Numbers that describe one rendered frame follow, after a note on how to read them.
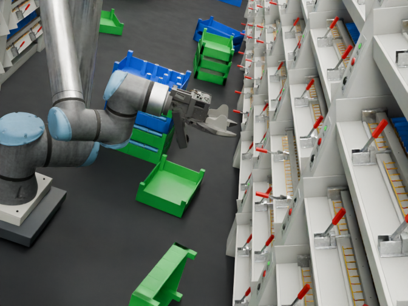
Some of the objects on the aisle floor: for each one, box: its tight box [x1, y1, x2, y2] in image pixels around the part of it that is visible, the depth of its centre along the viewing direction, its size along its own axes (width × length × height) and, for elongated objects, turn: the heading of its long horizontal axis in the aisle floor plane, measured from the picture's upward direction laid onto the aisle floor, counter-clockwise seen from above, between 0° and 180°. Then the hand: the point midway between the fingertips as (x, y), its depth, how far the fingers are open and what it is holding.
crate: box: [129, 242, 197, 306], centre depth 184 cm, size 8×30×20 cm, turn 132°
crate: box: [135, 154, 205, 218], centre depth 253 cm, size 30×20×8 cm
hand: (231, 130), depth 171 cm, fingers open, 6 cm apart
